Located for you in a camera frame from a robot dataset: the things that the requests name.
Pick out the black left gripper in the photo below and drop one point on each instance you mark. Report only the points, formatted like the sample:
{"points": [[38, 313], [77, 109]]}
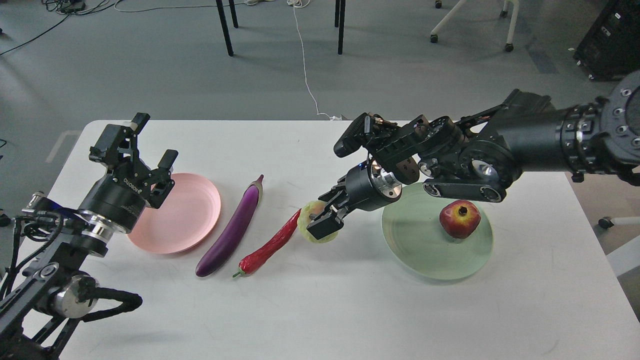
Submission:
{"points": [[128, 186]]}

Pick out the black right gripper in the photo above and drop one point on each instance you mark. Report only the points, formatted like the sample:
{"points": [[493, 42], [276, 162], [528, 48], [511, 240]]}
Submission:
{"points": [[365, 187]]}

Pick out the red chili pepper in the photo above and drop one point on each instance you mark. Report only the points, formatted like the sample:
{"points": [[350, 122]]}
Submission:
{"points": [[255, 260]]}

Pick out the purple eggplant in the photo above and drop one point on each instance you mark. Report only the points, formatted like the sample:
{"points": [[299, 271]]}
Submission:
{"points": [[228, 241]]}

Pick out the red pomegranate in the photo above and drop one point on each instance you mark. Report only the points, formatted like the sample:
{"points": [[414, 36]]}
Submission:
{"points": [[460, 219]]}

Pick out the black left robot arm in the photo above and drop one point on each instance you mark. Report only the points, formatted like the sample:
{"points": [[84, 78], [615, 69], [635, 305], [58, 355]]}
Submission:
{"points": [[45, 296]]}

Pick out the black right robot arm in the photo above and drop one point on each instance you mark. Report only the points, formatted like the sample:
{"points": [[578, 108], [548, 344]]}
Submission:
{"points": [[478, 157]]}

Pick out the pink plate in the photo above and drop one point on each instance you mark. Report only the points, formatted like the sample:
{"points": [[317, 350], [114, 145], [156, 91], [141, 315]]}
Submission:
{"points": [[185, 218]]}

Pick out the green plate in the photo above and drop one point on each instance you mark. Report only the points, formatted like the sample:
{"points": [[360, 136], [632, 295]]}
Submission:
{"points": [[412, 230]]}

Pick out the black table leg left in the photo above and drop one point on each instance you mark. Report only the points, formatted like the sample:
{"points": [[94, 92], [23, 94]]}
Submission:
{"points": [[224, 24]]}

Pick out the black table leg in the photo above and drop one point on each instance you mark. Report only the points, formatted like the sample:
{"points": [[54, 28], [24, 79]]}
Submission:
{"points": [[339, 23], [224, 24]]}

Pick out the black table leg right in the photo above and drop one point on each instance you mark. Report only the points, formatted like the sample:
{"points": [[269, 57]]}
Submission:
{"points": [[339, 23]]}

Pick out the black equipment case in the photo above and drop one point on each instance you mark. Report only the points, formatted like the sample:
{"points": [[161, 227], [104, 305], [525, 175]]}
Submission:
{"points": [[610, 50]]}

